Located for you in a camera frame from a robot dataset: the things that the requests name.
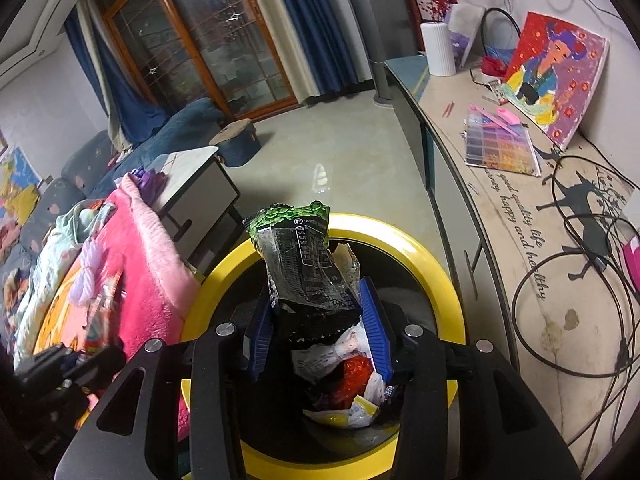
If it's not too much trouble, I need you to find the grey TV cabinet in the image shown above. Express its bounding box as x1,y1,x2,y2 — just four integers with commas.
382,55,640,466

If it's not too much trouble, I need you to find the light blue cloth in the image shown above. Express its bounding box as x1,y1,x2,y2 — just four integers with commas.
12,200,118,371

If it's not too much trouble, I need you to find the grey tower air conditioner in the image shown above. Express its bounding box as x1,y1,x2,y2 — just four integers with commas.
332,0,396,108

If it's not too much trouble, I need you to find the blue sofa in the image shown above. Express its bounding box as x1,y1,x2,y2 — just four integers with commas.
0,97,226,321

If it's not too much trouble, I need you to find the red crumpled wrapper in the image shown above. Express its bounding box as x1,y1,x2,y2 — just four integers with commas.
325,357,373,401

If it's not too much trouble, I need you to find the clear bead organizer box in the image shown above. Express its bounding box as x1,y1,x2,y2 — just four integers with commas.
464,105,543,177

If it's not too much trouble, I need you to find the cream curtain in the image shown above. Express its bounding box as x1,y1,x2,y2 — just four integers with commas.
240,0,308,106

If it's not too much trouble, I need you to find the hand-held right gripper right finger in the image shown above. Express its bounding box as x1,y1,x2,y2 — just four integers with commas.
357,276,581,480

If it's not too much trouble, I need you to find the yellow rimmed black trash bin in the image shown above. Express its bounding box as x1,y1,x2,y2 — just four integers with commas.
180,213,466,480

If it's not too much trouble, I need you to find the white top coffee table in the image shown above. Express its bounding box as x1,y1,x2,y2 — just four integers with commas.
145,146,243,271

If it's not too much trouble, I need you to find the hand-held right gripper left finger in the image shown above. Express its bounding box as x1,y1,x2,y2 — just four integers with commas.
55,302,273,480

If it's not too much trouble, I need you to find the green black snack wrapper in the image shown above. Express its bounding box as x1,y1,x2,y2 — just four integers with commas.
243,201,362,341

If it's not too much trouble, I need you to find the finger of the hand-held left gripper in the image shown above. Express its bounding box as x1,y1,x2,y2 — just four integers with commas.
70,344,127,396

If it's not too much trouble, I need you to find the small purple picture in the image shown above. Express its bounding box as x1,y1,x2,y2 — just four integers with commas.
447,4,486,68

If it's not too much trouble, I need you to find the white ribbed vase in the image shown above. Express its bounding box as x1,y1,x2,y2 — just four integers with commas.
420,21,457,77

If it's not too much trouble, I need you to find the yellow white wrapper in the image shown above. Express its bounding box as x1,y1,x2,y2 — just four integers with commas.
302,395,381,428

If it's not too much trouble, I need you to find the pink object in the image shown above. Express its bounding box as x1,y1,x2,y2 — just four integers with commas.
620,237,640,291

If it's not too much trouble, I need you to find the blue curtain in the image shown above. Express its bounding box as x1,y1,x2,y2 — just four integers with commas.
265,0,358,96
65,10,168,143

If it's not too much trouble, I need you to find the purple yarn bow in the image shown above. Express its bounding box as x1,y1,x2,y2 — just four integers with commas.
70,240,108,306

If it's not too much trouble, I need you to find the colourful wall poster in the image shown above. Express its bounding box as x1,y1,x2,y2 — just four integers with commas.
0,147,43,231

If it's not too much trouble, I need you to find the wooden framed glass door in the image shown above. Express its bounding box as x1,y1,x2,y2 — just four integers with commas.
95,0,301,121

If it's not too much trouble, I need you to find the purple yarn bundle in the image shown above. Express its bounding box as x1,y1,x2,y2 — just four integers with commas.
132,167,166,201

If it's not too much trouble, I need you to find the colourful portrait painting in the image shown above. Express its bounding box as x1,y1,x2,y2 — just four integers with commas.
500,10,611,151

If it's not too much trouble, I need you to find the black cable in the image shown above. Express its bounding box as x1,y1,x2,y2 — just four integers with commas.
512,155,640,461

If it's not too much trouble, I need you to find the pink plush blanket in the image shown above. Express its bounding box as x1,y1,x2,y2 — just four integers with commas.
30,175,201,426

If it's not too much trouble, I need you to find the black handled basket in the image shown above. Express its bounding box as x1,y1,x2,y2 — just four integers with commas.
470,7,523,86

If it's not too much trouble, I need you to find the blue footstool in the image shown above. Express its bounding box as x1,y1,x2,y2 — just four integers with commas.
209,118,261,166

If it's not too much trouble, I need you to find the printed desk mat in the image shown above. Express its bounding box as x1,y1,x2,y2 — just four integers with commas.
417,67,640,461

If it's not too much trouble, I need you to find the white plastic bag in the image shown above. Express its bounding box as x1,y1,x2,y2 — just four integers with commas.
292,322,388,411

